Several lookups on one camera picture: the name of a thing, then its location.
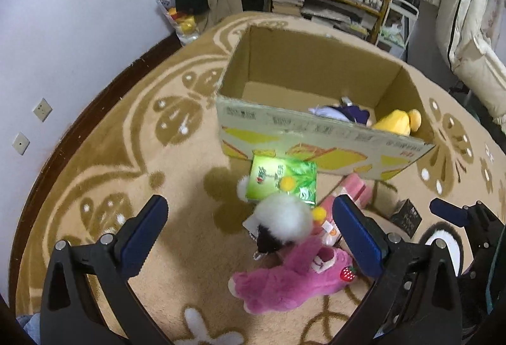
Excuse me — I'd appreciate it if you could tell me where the black tissue pack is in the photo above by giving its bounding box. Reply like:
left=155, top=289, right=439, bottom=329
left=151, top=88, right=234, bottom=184
left=389, top=199, right=422, bottom=238

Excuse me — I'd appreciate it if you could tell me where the pink bear plush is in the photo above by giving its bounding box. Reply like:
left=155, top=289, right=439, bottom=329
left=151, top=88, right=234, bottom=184
left=228, top=236, right=358, bottom=315

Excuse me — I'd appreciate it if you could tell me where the pink tissue pack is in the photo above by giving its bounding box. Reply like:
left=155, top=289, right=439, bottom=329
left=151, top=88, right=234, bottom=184
left=312, top=173, right=372, bottom=247

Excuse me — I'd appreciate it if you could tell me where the yellow duck plush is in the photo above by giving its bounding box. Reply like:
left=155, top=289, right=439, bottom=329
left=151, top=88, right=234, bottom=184
left=372, top=109, right=422, bottom=136

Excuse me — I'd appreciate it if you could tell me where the purple haired doll plush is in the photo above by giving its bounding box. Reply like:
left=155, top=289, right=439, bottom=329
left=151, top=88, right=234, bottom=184
left=308, top=97, right=371, bottom=126

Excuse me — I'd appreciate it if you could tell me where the white black fluffy plush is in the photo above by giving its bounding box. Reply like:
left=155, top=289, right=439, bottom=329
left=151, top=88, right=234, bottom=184
left=243, top=192, right=327, bottom=257

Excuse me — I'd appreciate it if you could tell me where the green tissue pack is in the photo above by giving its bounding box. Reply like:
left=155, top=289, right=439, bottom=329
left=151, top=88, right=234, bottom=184
left=245, top=155, right=317, bottom=206

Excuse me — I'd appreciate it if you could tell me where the white small cart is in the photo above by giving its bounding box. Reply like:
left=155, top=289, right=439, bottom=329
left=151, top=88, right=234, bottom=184
left=376, top=0, right=419, bottom=59

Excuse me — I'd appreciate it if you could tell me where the open cardboard box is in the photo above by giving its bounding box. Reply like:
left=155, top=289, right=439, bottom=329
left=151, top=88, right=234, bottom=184
left=213, top=23, right=434, bottom=180

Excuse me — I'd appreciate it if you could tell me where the stack of books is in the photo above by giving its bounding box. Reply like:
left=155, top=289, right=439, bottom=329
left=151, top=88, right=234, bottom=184
left=271, top=0, right=305, bottom=17

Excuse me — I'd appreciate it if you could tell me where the plastic bag with toys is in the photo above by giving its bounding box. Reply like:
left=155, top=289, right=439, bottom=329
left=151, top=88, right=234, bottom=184
left=156, top=0, right=200, bottom=46

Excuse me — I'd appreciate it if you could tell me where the lower wall socket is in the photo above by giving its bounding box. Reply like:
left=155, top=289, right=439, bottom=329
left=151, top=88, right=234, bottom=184
left=12, top=132, right=30, bottom=155

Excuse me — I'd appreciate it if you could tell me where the wall socket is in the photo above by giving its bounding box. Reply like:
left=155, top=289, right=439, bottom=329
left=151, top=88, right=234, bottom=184
left=33, top=98, right=52, bottom=122
left=12, top=132, right=30, bottom=155

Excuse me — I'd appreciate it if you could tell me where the upper wall socket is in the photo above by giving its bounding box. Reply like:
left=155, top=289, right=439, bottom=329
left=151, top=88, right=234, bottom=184
left=33, top=98, right=52, bottom=122

